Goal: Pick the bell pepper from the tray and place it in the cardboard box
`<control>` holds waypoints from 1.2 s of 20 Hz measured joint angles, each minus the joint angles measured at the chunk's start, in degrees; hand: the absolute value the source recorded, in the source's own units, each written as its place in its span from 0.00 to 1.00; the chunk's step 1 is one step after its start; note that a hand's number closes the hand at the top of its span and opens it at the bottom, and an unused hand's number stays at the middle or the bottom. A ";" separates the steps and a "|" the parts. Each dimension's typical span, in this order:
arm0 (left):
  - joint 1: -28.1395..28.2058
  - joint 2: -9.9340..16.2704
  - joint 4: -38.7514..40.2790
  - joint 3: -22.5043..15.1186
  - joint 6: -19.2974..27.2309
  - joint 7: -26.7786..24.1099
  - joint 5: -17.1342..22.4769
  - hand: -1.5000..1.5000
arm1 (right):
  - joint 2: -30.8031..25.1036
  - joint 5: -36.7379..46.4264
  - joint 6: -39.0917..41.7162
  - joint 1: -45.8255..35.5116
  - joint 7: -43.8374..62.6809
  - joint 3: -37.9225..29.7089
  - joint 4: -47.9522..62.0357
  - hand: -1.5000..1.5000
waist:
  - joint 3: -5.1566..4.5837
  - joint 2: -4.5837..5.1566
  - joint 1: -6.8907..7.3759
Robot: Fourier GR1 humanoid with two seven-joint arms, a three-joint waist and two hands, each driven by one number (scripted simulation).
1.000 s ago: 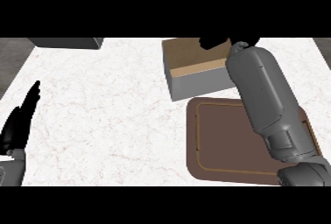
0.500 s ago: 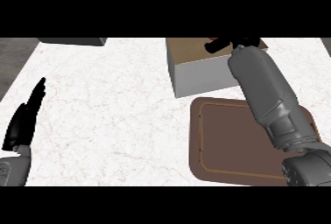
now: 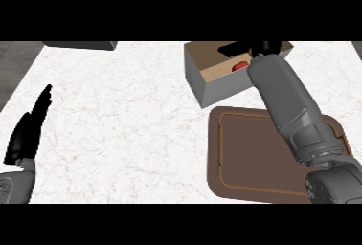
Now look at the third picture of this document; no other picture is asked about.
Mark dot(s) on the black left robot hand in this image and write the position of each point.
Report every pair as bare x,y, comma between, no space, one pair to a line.
27,132

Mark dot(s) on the brown tray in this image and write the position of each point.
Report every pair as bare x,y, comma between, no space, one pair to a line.
255,156

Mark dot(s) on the grey cardboard box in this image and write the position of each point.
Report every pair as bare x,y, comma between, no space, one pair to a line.
216,73

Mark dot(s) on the dark grey appliance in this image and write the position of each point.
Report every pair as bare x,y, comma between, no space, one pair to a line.
81,45

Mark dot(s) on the red bell pepper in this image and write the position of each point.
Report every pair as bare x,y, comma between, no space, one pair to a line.
240,66

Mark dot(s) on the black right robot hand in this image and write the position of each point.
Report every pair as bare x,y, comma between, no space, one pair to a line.
246,47

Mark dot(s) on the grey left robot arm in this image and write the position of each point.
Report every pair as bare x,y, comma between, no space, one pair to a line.
17,185

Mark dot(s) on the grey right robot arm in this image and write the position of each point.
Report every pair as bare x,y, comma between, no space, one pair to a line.
302,127

